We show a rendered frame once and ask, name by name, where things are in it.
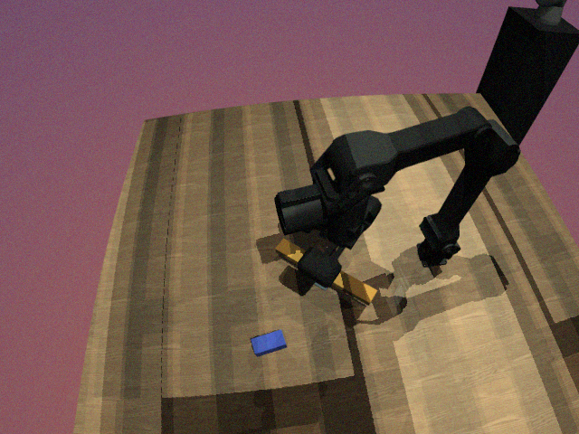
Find blue rectangular bar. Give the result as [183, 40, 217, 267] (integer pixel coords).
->
[251, 329, 287, 357]

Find yellow bar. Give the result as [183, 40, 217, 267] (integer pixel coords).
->
[275, 238, 377, 305]

